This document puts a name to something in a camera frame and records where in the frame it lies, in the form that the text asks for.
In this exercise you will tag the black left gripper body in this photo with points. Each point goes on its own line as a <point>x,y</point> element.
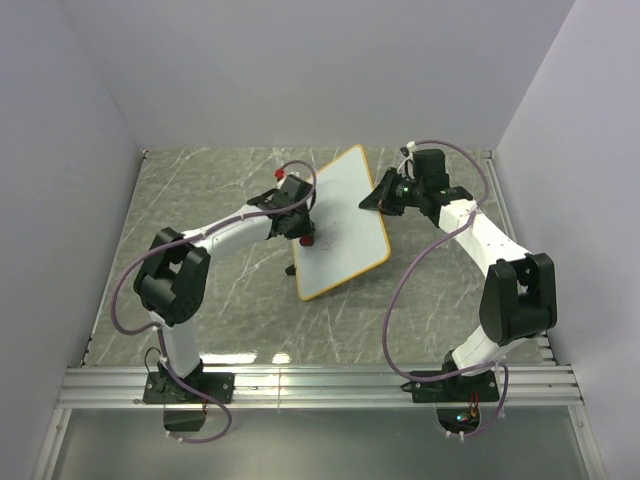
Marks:
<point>305,224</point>

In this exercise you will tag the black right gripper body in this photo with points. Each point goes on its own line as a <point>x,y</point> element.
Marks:
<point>405,195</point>

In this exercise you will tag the red whiteboard eraser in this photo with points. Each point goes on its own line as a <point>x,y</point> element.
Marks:
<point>307,240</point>

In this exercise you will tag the yellow framed whiteboard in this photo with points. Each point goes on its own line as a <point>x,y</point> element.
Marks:
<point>348,241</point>

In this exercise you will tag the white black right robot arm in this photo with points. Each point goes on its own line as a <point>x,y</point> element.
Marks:
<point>460,219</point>

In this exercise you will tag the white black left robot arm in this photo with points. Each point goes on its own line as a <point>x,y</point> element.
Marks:
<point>171,281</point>

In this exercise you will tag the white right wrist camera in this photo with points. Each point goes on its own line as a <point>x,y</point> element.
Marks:
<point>407,167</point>

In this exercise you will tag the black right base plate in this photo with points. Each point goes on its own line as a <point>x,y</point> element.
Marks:
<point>458,389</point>

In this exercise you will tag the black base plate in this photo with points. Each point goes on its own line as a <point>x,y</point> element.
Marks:
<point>458,389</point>
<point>161,388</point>

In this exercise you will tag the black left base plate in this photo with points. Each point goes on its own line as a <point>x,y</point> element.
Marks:
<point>161,388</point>

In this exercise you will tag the aluminium front rail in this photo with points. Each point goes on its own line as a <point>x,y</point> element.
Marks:
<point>306,387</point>

